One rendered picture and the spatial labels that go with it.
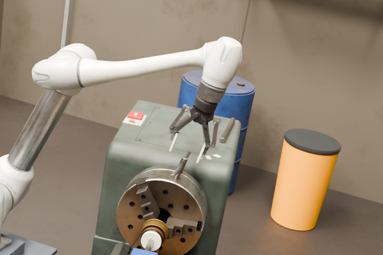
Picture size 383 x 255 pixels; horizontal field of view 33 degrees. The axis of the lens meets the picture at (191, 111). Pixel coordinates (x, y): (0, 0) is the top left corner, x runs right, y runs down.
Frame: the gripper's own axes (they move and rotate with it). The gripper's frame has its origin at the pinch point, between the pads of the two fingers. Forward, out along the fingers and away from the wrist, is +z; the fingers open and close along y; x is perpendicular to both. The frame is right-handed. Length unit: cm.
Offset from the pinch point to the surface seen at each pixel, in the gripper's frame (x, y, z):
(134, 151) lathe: 14.9, -18.8, 15.4
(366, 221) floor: 270, 132, 109
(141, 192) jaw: -6.1, -8.5, 18.5
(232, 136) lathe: 50, 12, 7
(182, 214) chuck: -0.9, 7.3, 22.6
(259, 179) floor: 300, 46, 126
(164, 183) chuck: -1.7, -2.7, 14.2
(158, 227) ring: -13.0, 1.9, 24.6
